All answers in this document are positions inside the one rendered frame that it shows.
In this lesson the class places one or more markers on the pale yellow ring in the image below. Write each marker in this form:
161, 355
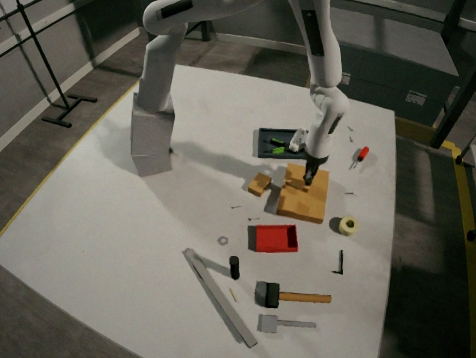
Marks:
350, 221

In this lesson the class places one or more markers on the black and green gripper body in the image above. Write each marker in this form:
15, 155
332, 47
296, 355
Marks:
313, 162

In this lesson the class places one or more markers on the red open tray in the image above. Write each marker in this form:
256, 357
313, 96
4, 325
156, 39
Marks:
276, 238

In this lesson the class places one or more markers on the black mallet with wooden handle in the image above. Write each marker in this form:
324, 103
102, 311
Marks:
273, 296

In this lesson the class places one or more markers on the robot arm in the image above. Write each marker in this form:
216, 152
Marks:
165, 17

